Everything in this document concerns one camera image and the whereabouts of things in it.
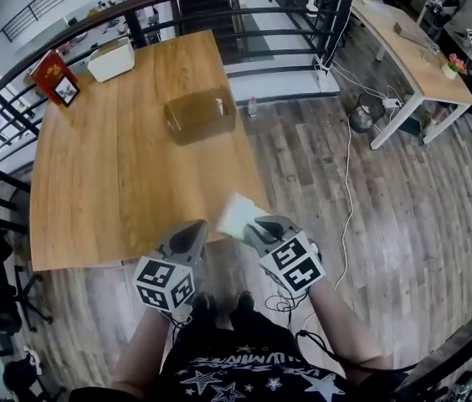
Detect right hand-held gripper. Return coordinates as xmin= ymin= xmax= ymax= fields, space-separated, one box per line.
xmin=242 ymin=214 xmax=327 ymax=298

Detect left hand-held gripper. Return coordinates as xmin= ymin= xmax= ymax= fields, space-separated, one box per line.
xmin=133 ymin=219 xmax=208 ymax=312

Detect white tissue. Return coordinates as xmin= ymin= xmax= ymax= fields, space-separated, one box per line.
xmin=215 ymin=191 xmax=263 ymax=240

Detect transparent brown tissue box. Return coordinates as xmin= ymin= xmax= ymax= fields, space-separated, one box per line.
xmin=164 ymin=85 xmax=238 ymax=147

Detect person's right forearm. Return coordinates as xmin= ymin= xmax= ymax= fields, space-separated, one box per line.
xmin=306 ymin=281 xmax=394 ymax=370

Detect person's left forearm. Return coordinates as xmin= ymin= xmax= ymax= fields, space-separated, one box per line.
xmin=112 ymin=306 xmax=175 ymax=397

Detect white rectangular basket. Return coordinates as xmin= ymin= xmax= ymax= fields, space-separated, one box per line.
xmin=86 ymin=36 xmax=136 ymax=84

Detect person's left leg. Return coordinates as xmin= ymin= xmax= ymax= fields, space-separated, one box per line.
xmin=189 ymin=293 xmax=220 ymax=338

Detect person's leg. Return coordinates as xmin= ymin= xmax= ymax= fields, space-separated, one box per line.
xmin=189 ymin=293 xmax=220 ymax=338
xmin=227 ymin=290 xmax=259 ymax=334

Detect person's right leg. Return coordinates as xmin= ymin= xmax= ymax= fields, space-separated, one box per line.
xmin=227 ymin=290 xmax=259 ymax=334

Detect wooden table with white legs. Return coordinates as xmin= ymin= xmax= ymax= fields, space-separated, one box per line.
xmin=29 ymin=29 xmax=271 ymax=272

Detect person's black star-print shirt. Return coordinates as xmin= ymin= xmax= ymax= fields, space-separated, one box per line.
xmin=68 ymin=328 xmax=409 ymax=402

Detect black mesh wastebasket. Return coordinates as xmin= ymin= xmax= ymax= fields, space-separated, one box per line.
xmin=349 ymin=92 xmax=386 ymax=135

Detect black office chair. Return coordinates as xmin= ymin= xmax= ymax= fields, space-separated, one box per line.
xmin=12 ymin=265 xmax=54 ymax=333

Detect black white sneaker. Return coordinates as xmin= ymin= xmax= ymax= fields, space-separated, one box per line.
xmin=23 ymin=347 xmax=45 ymax=375

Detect dark flat bar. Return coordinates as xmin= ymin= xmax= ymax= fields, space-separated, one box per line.
xmin=390 ymin=318 xmax=472 ymax=398

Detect red book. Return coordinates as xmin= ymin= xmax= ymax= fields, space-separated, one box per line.
xmin=29 ymin=49 xmax=80 ymax=105

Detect long wooden table white legs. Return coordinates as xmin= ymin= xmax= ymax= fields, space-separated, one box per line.
xmin=351 ymin=0 xmax=472 ymax=151

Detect potted orange flowers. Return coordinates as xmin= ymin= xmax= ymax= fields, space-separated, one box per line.
xmin=441 ymin=53 xmax=469 ymax=80

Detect black balcony railing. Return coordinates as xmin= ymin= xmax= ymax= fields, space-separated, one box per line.
xmin=0 ymin=0 xmax=116 ymax=44

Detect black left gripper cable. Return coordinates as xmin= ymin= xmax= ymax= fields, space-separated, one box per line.
xmin=168 ymin=311 xmax=194 ymax=331

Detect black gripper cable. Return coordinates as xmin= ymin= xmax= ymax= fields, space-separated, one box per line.
xmin=168 ymin=311 xmax=194 ymax=331
xmin=264 ymin=294 xmax=413 ymax=373

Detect white floor cable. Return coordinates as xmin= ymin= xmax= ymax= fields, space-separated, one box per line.
xmin=333 ymin=114 xmax=355 ymax=291

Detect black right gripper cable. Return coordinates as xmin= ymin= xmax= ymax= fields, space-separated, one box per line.
xmin=264 ymin=294 xmax=413 ymax=373

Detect black picture frame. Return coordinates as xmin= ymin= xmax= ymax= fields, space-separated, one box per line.
xmin=53 ymin=75 xmax=82 ymax=109

